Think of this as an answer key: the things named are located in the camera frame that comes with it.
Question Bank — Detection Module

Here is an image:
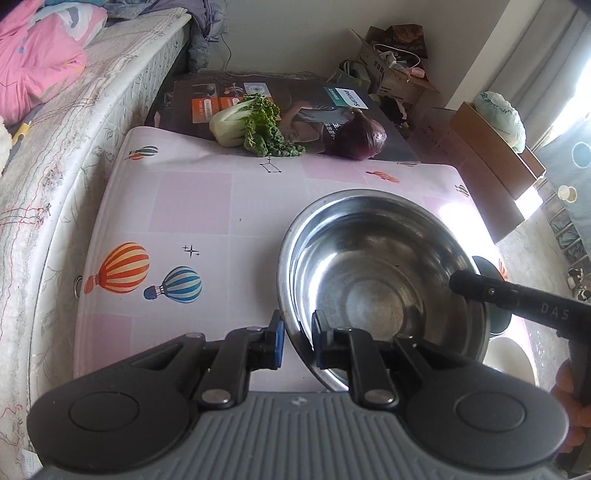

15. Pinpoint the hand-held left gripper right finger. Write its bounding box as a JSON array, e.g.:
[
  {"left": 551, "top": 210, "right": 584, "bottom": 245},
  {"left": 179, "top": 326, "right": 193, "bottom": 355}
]
[{"left": 311, "top": 309, "right": 467, "bottom": 409}]

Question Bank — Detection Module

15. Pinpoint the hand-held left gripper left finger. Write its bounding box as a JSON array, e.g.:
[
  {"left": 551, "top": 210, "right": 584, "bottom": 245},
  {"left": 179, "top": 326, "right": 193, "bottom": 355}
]
[{"left": 129, "top": 309, "right": 284, "bottom": 411}]

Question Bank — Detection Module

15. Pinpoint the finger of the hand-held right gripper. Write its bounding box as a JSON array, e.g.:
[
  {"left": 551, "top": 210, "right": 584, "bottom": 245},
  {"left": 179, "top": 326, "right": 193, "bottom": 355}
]
[{"left": 449, "top": 269, "right": 522, "bottom": 317}]

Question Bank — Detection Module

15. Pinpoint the deep stainless steel bowl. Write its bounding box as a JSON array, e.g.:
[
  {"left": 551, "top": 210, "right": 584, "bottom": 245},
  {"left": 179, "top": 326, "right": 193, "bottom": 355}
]
[{"left": 277, "top": 188, "right": 490, "bottom": 392}]

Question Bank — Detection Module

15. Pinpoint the person's right hand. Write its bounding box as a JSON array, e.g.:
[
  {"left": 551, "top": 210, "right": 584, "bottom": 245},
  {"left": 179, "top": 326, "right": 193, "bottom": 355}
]
[{"left": 553, "top": 359, "right": 591, "bottom": 459}]

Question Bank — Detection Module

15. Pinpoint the blue dotted blanket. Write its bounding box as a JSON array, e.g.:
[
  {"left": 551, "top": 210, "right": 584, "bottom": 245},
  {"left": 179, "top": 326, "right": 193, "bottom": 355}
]
[{"left": 531, "top": 129, "right": 591, "bottom": 259}]

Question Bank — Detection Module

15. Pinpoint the long shallow cardboard box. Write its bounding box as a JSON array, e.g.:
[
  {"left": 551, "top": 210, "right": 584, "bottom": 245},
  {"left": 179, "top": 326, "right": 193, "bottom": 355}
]
[{"left": 450, "top": 102, "right": 548, "bottom": 199}]

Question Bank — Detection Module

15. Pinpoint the pink balloon print tablecloth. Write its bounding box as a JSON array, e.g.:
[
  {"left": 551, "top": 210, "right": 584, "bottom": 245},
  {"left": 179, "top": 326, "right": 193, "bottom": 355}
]
[{"left": 74, "top": 124, "right": 539, "bottom": 402}]

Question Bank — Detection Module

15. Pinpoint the cabbage in plastic bag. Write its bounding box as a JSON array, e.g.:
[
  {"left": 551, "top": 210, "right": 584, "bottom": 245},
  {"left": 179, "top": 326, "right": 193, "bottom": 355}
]
[{"left": 473, "top": 91, "right": 527, "bottom": 153}]

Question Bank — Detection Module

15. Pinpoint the red cabbage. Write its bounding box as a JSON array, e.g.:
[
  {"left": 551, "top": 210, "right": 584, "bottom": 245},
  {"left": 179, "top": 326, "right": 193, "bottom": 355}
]
[{"left": 323, "top": 112, "right": 387, "bottom": 161}]

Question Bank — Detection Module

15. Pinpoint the open cardboard box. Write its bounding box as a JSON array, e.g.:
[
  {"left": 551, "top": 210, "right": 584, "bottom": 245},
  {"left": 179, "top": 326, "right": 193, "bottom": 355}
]
[{"left": 351, "top": 25, "right": 441, "bottom": 109}]

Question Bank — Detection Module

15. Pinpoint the bok choy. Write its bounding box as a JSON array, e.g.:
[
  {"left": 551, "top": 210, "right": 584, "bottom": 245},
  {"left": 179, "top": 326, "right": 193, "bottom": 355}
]
[{"left": 209, "top": 93, "right": 306, "bottom": 158}]

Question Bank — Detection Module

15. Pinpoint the grey curtain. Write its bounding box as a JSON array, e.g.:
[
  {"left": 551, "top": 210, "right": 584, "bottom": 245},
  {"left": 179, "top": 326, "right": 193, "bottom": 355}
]
[{"left": 487, "top": 0, "right": 591, "bottom": 121}]

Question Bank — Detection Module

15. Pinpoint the dark printed appliance carton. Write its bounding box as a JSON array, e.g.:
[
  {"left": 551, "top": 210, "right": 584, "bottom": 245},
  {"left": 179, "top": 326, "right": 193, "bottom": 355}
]
[{"left": 143, "top": 74, "right": 421, "bottom": 162}]

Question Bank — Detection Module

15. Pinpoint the dark printed bag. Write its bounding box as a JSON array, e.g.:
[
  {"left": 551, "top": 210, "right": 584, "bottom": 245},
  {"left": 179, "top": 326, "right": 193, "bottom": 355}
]
[{"left": 365, "top": 25, "right": 428, "bottom": 58}]

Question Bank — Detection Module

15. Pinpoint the white quilted mattress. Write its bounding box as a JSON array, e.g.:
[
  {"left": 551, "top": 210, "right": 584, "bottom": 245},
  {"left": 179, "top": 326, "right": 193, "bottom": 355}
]
[{"left": 0, "top": 7, "right": 192, "bottom": 462}]

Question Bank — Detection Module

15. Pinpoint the grey-blue clothing pile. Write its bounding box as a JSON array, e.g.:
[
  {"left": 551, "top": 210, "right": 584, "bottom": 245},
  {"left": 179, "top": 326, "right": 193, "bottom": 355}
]
[{"left": 185, "top": 0, "right": 234, "bottom": 75}]

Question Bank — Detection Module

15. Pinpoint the white plush item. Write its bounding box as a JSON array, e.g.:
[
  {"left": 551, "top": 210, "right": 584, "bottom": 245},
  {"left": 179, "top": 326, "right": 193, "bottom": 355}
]
[{"left": 0, "top": 115, "right": 12, "bottom": 174}]

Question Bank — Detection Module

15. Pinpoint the pink patterned quilt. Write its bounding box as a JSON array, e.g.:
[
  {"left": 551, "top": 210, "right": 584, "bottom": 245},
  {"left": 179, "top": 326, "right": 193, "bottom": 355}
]
[{"left": 0, "top": 0, "right": 109, "bottom": 125}]

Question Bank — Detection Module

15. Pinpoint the thin white wall cable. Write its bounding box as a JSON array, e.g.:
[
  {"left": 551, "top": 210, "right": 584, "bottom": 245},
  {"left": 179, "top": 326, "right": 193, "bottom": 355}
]
[{"left": 221, "top": 36, "right": 315, "bottom": 80}]

